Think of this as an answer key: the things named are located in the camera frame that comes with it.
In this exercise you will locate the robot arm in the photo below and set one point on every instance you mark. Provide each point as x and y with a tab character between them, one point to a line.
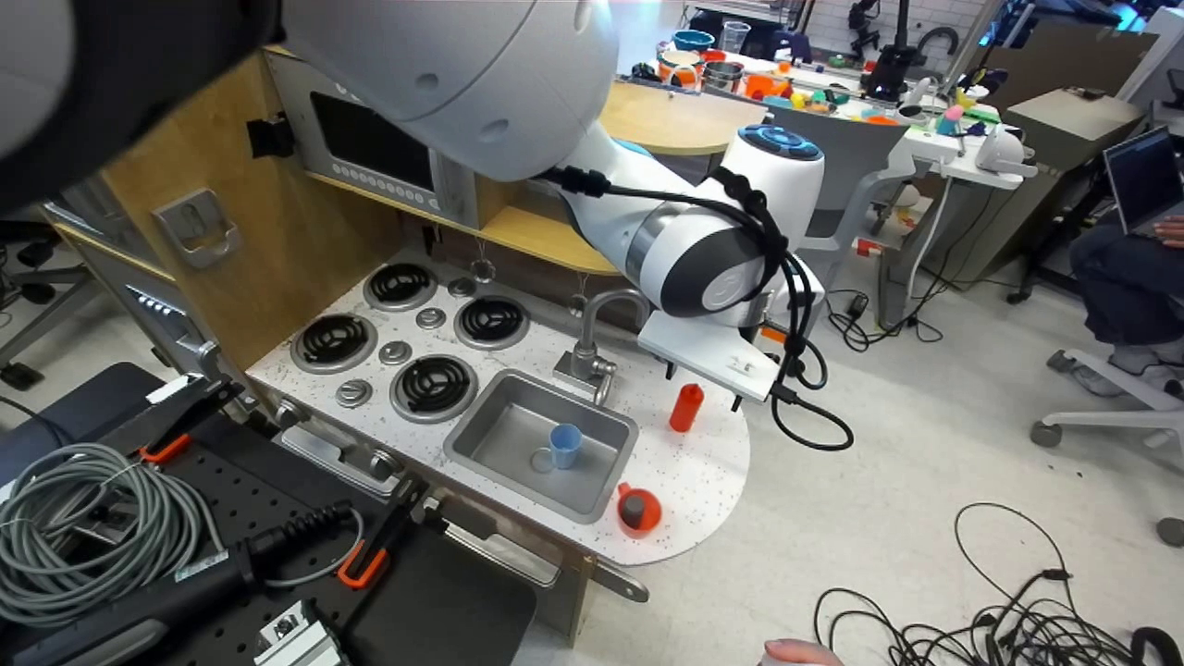
444	65

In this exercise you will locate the orange ketchup bottle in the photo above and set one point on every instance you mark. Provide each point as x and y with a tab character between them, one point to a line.
686	409

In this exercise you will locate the blue cup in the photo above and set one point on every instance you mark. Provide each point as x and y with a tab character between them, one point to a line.
565	446

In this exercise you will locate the orange cup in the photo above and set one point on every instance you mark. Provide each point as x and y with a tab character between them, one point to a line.
640	511

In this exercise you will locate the clear plastic cup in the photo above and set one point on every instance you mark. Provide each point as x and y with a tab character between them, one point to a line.
734	37

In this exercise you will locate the tap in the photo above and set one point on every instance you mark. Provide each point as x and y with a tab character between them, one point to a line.
587	356

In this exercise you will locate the sink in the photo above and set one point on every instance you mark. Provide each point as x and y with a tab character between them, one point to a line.
518	435

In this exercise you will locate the burner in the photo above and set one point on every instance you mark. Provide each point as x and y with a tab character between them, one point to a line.
433	388
400	285
491	321
334	342

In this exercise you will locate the stove knob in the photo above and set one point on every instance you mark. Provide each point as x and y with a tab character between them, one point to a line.
395	352
430	318
462	287
353	393

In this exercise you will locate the round wooden table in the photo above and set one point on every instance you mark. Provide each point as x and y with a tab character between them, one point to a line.
675	118

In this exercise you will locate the person's hand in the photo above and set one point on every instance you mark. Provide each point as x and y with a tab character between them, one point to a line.
795	653

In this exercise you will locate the cluttered white table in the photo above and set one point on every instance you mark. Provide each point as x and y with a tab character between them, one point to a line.
869	139

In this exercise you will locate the front oven knob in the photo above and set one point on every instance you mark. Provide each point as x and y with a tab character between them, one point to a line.
385	462
289	413

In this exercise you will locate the metal pot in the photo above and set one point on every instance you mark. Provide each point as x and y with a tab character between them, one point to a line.
722	76

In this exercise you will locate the blue bowl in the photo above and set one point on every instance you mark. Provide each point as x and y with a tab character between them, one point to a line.
693	40

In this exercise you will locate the black and orange clamp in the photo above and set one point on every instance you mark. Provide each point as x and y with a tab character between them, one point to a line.
384	541
190	416

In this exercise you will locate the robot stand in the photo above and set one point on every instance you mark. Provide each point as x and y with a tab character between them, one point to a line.
435	610

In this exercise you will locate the white office chair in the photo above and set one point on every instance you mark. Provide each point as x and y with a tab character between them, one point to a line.
1110	407

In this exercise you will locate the microwave door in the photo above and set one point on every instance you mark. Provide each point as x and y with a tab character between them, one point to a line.
370	143

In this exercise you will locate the person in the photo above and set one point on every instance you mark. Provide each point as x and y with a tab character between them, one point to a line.
1124	287

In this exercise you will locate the toy kitchen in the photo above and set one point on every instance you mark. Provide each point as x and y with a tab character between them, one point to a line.
277	231

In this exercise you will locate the laptop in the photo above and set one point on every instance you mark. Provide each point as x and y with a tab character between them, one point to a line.
1145	180

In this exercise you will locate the black office chair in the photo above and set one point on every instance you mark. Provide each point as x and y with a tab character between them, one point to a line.
32	277

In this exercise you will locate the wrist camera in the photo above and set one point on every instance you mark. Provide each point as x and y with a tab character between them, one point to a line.
708	356

